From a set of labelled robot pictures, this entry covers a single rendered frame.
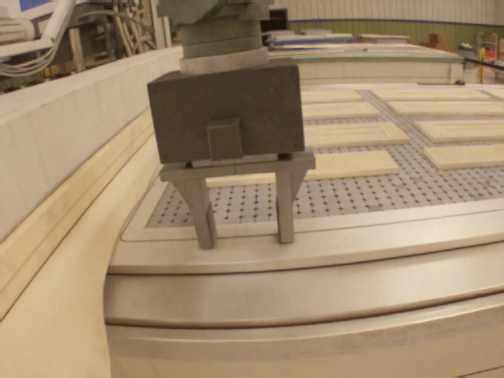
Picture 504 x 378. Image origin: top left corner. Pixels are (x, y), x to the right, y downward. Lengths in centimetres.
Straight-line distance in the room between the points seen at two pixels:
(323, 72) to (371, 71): 63
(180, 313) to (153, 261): 13
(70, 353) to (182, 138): 38
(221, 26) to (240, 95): 11
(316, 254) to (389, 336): 20
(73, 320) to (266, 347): 31
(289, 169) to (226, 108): 15
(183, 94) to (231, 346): 38
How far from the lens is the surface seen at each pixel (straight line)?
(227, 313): 58
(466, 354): 84
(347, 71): 464
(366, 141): 113
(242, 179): 90
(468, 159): 105
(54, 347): 60
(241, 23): 52
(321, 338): 56
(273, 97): 52
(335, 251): 64
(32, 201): 68
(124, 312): 63
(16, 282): 64
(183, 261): 66
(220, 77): 52
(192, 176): 61
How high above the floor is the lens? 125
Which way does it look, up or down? 25 degrees down
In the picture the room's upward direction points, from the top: 7 degrees counter-clockwise
